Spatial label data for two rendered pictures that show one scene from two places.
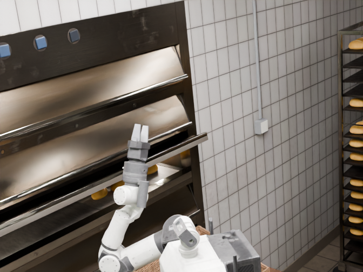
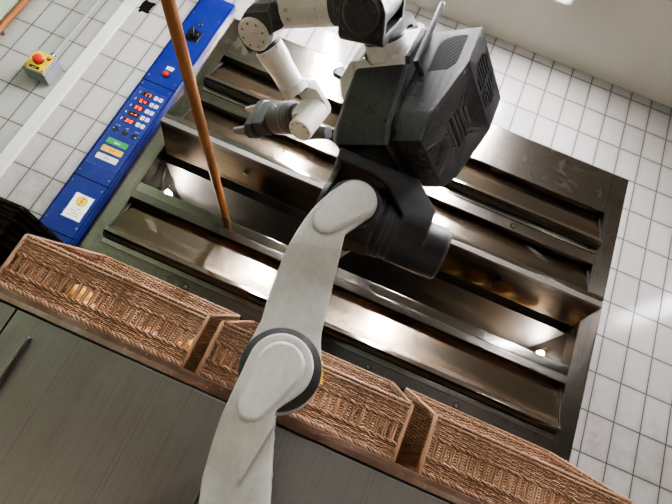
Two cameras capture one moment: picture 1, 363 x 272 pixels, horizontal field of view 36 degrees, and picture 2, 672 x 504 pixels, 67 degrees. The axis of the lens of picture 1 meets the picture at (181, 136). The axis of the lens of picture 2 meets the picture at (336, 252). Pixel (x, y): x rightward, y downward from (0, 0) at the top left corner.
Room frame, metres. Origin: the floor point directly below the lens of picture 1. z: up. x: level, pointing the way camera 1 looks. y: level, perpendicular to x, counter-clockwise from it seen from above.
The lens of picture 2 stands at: (0.99, -0.73, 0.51)
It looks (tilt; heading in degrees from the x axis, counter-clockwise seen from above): 22 degrees up; 49
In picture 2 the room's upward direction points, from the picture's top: 24 degrees clockwise
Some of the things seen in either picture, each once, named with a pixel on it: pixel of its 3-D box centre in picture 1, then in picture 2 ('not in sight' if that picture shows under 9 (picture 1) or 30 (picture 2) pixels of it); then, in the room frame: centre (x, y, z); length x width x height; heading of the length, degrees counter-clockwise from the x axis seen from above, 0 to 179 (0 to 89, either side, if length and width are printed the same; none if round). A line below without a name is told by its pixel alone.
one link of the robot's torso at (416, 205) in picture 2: not in sight; (384, 217); (1.66, -0.05, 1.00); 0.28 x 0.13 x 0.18; 136
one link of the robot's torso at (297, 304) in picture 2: not in sight; (312, 295); (1.61, -0.01, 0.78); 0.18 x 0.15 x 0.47; 46
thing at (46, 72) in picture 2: not in sight; (42, 67); (1.15, 1.61, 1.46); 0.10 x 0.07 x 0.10; 136
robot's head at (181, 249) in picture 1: (186, 235); not in sight; (1.62, 0.02, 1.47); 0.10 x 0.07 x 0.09; 11
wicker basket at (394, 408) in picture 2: not in sight; (310, 378); (2.09, 0.39, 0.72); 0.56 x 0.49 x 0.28; 135
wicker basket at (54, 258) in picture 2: not in sight; (136, 301); (1.67, 0.80, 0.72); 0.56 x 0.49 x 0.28; 137
